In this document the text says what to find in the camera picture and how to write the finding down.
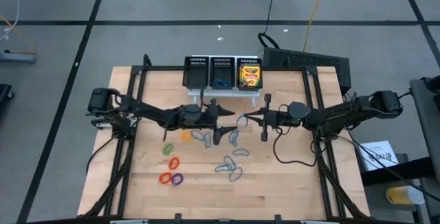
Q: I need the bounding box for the white printed paper sheet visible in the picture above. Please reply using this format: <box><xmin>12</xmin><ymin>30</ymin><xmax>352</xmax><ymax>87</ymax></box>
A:
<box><xmin>359</xmin><ymin>140</ymin><xmax>400</xmax><ymax>172</ymax></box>

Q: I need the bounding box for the black arm base cable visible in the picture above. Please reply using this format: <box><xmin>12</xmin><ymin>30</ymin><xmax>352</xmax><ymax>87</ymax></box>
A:
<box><xmin>85</xmin><ymin>136</ymin><xmax>117</xmax><ymax>175</ymax></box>

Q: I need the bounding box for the black plastic mesh basket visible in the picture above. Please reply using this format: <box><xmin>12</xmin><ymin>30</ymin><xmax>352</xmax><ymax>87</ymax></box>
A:
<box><xmin>208</xmin><ymin>56</ymin><xmax>237</xmax><ymax>90</ymax></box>
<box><xmin>182</xmin><ymin>56</ymin><xmax>210</xmax><ymax>90</ymax></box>
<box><xmin>235</xmin><ymin>56</ymin><xmax>263</xmax><ymax>91</ymax></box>

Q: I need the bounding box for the yellow hanging cable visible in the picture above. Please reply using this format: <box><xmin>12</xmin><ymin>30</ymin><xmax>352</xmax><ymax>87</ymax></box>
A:
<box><xmin>302</xmin><ymin>0</ymin><xmax>328</xmax><ymax>52</ymax></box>

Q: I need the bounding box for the white riser shelf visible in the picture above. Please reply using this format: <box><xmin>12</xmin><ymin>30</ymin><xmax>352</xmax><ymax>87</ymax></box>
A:
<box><xmin>187</xmin><ymin>54</ymin><xmax>261</xmax><ymax>108</ymax></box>

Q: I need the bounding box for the black aluminium rig frame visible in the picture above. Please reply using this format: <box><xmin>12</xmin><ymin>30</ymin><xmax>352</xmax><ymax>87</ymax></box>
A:
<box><xmin>80</xmin><ymin>54</ymin><xmax>371</xmax><ymax>224</ymax></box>

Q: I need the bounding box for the black chair base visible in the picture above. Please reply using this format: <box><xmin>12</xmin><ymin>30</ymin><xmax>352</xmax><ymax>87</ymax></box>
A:
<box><xmin>0</xmin><ymin>83</ymin><xmax>14</xmax><ymax>110</ymax></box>

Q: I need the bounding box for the black hanging cable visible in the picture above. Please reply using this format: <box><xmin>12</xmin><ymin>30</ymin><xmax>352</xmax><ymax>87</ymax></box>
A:
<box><xmin>257</xmin><ymin>0</ymin><xmax>280</xmax><ymax>49</ymax></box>

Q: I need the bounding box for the silver metal plate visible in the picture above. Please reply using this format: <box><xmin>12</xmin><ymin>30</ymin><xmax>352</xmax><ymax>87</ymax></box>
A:
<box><xmin>91</xmin><ymin>119</ymin><xmax>113</xmax><ymax>129</ymax></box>

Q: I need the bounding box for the orange floor cable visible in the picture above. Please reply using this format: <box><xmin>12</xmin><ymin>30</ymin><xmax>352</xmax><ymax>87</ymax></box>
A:
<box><xmin>0</xmin><ymin>14</ymin><xmax>37</xmax><ymax>54</ymax></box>

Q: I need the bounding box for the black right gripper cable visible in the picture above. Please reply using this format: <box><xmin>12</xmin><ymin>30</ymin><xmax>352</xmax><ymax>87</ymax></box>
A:
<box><xmin>273</xmin><ymin>126</ymin><xmax>317</xmax><ymax>168</ymax></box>

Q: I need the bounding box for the grey table foot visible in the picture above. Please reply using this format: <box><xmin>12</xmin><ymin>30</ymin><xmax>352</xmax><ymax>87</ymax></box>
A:
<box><xmin>0</xmin><ymin>51</ymin><xmax>37</xmax><ymax>65</ymax></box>

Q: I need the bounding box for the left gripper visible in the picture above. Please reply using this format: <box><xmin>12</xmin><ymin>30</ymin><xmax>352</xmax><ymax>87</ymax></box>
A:
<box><xmin>199</xmin><ymin>98</ymin><xmax>239</xmax><ymax>146</ymax></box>

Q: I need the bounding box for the black perforated computer case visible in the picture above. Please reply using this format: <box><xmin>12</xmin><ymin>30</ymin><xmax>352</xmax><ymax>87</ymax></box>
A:
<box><xmin>261</xmin><ymin>47</ymin><xmax>352</xmax><ymax>96</ymax></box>

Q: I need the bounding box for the yellow green crayon box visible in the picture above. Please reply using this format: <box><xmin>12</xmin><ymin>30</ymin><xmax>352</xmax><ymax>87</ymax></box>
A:
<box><xmin>239</xmin><ymin>64</ymin><xmax>263</xmax><ymax>90</ymax></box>

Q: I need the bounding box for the white floor cable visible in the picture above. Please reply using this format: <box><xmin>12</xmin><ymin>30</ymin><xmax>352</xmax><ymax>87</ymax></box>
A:
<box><xmin>0</xmin><ymin>0</ymin><xmax>20</xmax><ymax>43</ymax></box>

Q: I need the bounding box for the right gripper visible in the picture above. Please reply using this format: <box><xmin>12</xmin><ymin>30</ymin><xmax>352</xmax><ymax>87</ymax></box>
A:
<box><xmin>243</xmin><ymin>93</ymin><xmax>290</xmax><ymax>142</ymax></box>

